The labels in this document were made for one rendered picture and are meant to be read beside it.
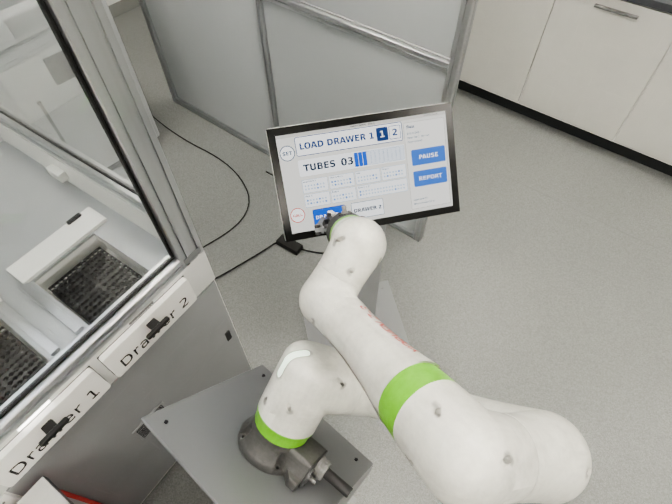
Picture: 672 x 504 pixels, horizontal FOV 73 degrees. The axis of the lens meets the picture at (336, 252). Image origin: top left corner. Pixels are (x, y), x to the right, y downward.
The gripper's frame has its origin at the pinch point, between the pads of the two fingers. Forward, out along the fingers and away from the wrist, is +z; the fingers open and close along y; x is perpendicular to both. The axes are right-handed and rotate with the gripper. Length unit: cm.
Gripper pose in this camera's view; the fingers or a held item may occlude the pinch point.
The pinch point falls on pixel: (332, 217)
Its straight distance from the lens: 124.4
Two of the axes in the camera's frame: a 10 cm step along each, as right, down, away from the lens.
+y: -9.8, 1.8, -1.2
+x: 1.5, 9.6, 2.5
